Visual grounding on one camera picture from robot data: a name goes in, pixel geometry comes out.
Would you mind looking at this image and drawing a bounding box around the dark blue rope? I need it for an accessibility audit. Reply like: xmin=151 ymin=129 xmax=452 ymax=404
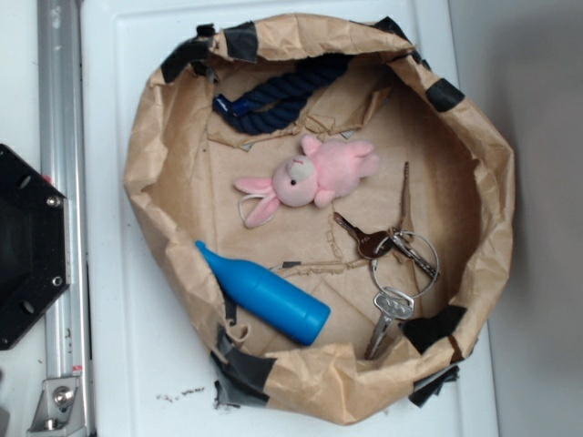
xmin=211 ymin=55 xmax=353 ymax=135

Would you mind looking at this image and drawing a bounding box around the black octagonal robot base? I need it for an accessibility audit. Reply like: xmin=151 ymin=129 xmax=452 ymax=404
xmin=1 ymin=145 xmax=68 ymax=351

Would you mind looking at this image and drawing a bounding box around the brown paper bag bin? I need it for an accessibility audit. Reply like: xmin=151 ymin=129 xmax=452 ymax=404
xmin=124 ymin=14 xmax=515 ymax=424

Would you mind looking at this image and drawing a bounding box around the pink plush bunny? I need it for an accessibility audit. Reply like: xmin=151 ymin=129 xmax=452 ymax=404
xmin=234 ymin=134 xmax=380 ymax=229

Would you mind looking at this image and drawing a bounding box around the blue plastic bottle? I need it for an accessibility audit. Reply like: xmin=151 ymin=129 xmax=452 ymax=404
xmin=195 ymin=240 xmax=331 ymax=346

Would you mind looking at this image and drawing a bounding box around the brass round-head key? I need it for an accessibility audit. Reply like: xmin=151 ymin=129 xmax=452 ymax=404
xmin=333 ymin=212 xmax=394 ymax=259

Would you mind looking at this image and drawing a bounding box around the long bronze key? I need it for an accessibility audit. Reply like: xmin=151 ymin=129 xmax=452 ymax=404
xmin=397 ymin=162 xmax=410 ymax=230

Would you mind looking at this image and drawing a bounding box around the silver key with emblem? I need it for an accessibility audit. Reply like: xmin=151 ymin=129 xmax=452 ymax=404
xmin=364 ymin=291 xmax=414 ymax=360

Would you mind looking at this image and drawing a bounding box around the small silver key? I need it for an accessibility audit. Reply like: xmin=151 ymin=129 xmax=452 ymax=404
xmin=390 ymin=230 xmax=440 ymax=279

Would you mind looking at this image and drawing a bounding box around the large silver key ring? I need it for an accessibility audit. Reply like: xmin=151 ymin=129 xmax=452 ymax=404
xmin=369 ymin=230 xmax=441 ymax=300

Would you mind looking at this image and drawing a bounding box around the aluminium extrusion rail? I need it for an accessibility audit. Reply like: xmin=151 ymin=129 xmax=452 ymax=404
xmin=36 ymin=0 xmax=91 ymax=379

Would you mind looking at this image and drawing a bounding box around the metal corner bracket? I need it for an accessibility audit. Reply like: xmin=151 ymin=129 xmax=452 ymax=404
xmin=26 ymin=376 xmax=84 ymax=436

